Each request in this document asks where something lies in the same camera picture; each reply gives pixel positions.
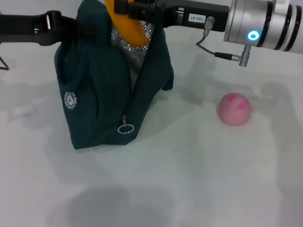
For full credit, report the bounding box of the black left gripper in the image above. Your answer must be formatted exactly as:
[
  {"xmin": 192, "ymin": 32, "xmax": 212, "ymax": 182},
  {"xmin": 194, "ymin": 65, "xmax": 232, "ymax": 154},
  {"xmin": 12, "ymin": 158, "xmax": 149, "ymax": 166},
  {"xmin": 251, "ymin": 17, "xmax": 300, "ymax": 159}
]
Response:
[{"xmin": 0, "ymin": 10, "xmax": 96, "ymax": 47}]

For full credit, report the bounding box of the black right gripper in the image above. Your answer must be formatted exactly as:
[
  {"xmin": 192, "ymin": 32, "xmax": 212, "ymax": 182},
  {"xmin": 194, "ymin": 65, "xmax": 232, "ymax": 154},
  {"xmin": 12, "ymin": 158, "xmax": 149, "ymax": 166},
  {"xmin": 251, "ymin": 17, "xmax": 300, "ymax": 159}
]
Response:
[{"xmin": 113, "ymin": 0, "xmax": 231, "ymax": 33}]

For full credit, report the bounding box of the yellow banana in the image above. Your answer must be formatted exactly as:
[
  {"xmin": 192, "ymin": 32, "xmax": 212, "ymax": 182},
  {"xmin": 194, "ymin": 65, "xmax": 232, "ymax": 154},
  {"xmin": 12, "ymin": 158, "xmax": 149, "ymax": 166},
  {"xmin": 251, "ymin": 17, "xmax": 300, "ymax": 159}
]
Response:
[{"xmin": 104, "ymin": 0, "xmax": 151, "ymax": 47}]

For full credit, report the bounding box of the dark teal insulated lunch bag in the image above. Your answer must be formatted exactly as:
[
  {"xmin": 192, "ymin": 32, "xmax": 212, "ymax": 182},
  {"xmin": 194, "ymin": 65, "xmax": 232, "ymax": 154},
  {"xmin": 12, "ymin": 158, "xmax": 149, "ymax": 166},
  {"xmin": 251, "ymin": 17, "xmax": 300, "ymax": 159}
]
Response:
[{"xmin": 53, "ymin": 0, "xmax": 175, "ymax": 150}]

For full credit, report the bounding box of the pink toy peach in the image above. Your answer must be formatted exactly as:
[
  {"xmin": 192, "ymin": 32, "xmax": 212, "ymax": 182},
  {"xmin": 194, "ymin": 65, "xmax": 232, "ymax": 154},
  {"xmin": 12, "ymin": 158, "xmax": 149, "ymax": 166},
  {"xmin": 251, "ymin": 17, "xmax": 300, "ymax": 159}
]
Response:
[{"xmin": 218, "ymin": 92, "xmax": 252, "ymax": 125}]

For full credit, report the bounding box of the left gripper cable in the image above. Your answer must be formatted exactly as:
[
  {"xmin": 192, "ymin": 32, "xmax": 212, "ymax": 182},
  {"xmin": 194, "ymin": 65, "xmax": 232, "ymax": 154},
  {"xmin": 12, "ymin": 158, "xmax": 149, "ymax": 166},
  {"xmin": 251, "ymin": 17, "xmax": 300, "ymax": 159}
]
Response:
[{"xmin": 0, "ymin": 55, "xmax": 10, "ymax": 71}]

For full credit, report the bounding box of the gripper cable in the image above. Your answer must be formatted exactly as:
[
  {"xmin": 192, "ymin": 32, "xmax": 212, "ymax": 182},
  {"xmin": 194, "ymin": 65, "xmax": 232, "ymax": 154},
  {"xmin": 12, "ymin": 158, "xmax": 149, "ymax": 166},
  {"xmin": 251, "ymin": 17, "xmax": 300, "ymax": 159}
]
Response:
[
  {"xmin": 0, "ymin": 55, "xmax": 10, "ymax": 71},
  {"xmin": 195, "ymin": 16, "xmax": 252, "ymax": 68}
]

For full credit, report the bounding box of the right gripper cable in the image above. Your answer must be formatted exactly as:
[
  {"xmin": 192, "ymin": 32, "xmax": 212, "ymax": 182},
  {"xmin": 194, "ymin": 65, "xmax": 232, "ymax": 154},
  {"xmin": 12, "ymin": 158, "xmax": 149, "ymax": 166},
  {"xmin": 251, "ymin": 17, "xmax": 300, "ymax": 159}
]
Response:
[{"xmin": 195, "ymin": 16, "xmax": 252, "ymax": 68}]

